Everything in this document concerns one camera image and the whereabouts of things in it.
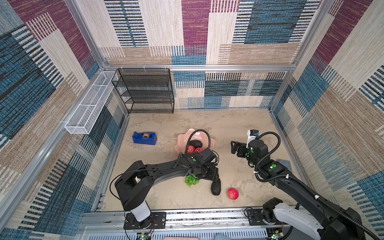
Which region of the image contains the dark fake avocado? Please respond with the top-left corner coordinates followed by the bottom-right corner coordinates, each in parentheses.
top-left (211, 178), bottom-right (221, 196)
top-left (189, 140), bottom-right (203, 148)

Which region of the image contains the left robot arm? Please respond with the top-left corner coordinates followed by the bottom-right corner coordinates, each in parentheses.
top-left (110, 148), bottom-right (221, 230)

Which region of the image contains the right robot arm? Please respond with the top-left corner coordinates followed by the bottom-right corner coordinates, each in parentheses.
top-left (231, 139), bottom-right (376, 240)

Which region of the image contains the green fake grape bunch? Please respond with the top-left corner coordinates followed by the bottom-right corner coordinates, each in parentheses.
top-left (185, 175), bottom-right (200, 186)

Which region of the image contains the pink scalloped fruit bowl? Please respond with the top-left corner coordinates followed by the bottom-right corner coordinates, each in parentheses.
top-left (175, 129), bottom-right (215, 153)

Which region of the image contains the blue tape dispenser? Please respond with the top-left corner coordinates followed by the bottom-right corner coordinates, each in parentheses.
top-left (132, 132), bottom-right (158, 146)

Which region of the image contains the black mesh shelf rack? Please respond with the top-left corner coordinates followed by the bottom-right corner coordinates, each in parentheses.
top-left (112, 68), bottom-right (175, 114)

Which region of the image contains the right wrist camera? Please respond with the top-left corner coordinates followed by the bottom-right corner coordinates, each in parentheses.
top-left (247, 130), bottom-right (259, 148)

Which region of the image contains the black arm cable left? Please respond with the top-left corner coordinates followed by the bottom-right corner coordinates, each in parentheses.
top-left (178, 129), bottom-right (212, 164)

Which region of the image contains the white wire mesh basket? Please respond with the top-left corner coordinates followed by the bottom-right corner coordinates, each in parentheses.
top-left (65, 71), bottom-right (115, 135)

